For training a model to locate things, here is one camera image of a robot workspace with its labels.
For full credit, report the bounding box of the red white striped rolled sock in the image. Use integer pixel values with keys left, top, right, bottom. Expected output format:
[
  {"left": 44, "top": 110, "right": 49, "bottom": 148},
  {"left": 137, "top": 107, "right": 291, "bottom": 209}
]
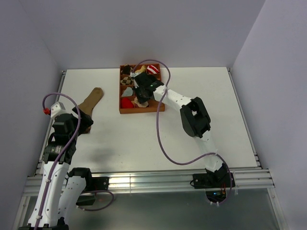
[{"left": 146, "top": 65, "right": 160, "bottom": 74}]

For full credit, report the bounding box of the black box under rail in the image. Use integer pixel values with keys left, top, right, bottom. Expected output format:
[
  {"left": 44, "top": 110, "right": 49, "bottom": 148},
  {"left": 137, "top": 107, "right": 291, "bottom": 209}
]
[{"left": 76, "top": 195, "right": 96, "bottom": 207}]

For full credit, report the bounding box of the aluminium front rail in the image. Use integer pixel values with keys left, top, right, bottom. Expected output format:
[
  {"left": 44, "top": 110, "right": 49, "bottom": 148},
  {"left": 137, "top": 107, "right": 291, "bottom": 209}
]
[{"left": 24, "top": 169, "right": 275, "bottom": 196}]

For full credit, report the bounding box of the yellow rolled sock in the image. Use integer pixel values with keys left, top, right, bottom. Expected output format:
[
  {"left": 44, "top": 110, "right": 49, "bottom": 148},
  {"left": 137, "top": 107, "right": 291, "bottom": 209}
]
[{"left": 135, "top": 65, "right": 147, "bottom": 73}]

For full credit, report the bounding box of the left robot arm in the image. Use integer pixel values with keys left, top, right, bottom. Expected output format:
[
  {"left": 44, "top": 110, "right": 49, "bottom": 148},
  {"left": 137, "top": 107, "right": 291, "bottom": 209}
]
[{"left": 21, "top": 102, "right": 94, "bottom": 230}]

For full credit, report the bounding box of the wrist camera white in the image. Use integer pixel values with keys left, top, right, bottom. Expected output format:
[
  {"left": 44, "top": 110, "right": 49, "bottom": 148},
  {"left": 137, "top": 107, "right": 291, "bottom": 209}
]
[
  {"left": 43, "top": 102, "right": 66, "bottom": 119},
  {"left": 130, "top": 73, "right": 139, "bottom": 88}
]

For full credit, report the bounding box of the red sock with white pattern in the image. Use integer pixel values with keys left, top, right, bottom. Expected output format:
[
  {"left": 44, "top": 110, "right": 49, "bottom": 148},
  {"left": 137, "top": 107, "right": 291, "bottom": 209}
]
[{"left": 120, "top": 97, "right": 134, "bottom": 109}]

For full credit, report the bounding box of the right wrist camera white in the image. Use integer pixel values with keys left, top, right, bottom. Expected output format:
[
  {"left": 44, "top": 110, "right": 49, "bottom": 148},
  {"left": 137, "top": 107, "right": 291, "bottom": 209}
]
[{"left": 130, "top": 73, "right": 139, "bottom": 88}]

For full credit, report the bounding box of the beige maroon striped sock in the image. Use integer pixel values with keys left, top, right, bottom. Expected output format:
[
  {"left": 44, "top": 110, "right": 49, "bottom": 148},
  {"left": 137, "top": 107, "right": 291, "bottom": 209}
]
[{"left": 134, "top": 97, "right": 149, "bottom": 108}]

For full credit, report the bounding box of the dark brown rolled sock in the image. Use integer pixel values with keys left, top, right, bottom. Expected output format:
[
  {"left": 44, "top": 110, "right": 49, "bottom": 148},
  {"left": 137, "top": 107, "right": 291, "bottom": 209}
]
[{"left": 121, "top": 64, "right": 133, "bottom": 75}]

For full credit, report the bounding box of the light blue rolled sock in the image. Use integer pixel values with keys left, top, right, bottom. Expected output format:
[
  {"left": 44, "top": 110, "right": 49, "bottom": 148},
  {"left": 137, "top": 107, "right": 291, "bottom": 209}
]
[{"left": 121, "top": 87, "right": 133, "bottom": 97}]

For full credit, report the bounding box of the checkered rolled sock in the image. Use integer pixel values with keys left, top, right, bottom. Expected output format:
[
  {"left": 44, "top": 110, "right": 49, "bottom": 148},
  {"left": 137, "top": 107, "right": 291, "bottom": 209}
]
[{"left": 120, "top": 76, "right": 134, "bottom": 85}]

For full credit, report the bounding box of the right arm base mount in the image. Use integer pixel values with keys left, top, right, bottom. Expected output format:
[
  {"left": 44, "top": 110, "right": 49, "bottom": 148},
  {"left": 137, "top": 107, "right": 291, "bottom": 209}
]
[{"left": 190, "top": 173, "right": 236, "bottom": 189}]

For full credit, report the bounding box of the orange wooden compartment tray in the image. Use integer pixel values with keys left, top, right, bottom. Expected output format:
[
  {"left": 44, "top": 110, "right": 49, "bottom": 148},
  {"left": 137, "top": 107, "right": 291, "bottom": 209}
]
[{"left": 119, "top": 64, "right": 162, "bottom": 114}]

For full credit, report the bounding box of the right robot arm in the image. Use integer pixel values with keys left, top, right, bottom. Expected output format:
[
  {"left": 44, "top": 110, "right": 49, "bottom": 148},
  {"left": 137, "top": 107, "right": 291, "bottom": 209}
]
[{"left": 130, "top": 72, "right": 233, "bottom": 187}]

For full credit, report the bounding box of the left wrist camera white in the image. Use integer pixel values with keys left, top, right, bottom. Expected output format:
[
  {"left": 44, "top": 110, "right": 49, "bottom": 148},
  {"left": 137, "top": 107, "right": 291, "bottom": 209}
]
[{"left": 43, "top": 102, "right": 66, "bottom": 119}]

